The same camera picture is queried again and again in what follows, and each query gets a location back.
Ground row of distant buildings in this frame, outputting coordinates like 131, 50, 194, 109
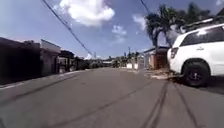
58, 49, 144, 73

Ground grey asphalt road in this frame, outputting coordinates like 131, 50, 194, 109
0, 67, 224, 128

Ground small orange building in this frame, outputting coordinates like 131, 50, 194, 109
142, 45, 172, 71

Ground grey building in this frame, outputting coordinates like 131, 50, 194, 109
39, 38, 63, 76

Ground group of palm trees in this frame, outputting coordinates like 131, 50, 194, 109
144, 2, 213, 49

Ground white car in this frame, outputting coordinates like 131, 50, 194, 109
166, 22, 224, 88

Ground grey concrete pavement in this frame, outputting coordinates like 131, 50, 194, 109
0, 69, 84, 91

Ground dark building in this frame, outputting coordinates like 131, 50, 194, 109
0, 36, 44, 85

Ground overhead wires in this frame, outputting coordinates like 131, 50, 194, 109
41, 0, 151, 58

